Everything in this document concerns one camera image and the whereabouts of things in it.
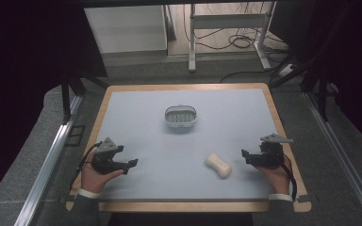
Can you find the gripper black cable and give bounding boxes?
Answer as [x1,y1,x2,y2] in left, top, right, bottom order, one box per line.
[272,153,298,202]
[69,141,104,191]

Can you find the light blue table mat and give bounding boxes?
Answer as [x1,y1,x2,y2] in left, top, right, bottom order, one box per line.
[95,88,285,201]

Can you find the white cabinet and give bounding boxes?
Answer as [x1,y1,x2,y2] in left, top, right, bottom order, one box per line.
[84,5,169,55]

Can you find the black floor cables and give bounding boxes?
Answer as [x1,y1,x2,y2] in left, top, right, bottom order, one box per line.
[183,2,293,84]

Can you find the black metal stand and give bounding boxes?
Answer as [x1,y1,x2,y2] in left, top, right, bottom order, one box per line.
[269,56,337,122]
[59,73,108,124]

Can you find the person's right hand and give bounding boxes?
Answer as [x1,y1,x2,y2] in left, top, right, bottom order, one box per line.
[255,156,292,196]

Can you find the white metal desk frame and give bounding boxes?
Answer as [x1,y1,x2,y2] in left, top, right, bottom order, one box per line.
[188,2,277,73]

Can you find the grey soap dish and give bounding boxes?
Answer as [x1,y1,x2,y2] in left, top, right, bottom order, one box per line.
[164,104,198,129]

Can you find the white power strip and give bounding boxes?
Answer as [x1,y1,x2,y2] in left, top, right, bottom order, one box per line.
[278,63,296,78]

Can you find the cream soap bar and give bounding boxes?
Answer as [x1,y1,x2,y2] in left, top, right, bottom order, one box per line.
[205,153,233,179]

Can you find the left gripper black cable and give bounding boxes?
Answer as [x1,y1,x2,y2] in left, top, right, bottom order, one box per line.
[69,141,104,191]

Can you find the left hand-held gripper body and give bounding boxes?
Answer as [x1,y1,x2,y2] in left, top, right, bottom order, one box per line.
[90,137,125,175]

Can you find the aluminium rail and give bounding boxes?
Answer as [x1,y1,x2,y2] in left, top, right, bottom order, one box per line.
[13,95,83,226]
[304,91,362,226]

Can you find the person's left hand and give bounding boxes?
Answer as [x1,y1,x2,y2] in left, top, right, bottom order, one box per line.
[78,159,125,194]

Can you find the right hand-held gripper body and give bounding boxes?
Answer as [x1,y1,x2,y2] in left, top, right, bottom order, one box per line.
[250,133,294,170]

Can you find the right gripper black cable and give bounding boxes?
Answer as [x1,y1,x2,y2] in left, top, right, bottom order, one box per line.
[272,153,298,202]

